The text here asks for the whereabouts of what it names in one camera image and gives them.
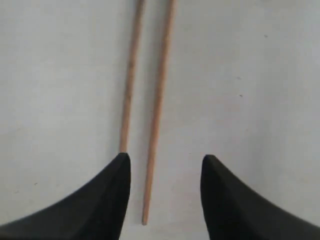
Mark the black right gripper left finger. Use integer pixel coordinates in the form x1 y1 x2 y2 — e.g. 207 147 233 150
0 152 131 240

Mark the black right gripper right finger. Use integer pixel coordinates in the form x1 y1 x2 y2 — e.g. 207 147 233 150
201 154 320 240

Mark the brown wooden chopstick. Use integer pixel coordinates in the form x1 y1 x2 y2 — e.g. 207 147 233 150
141 0 176 226
119 0 145 152

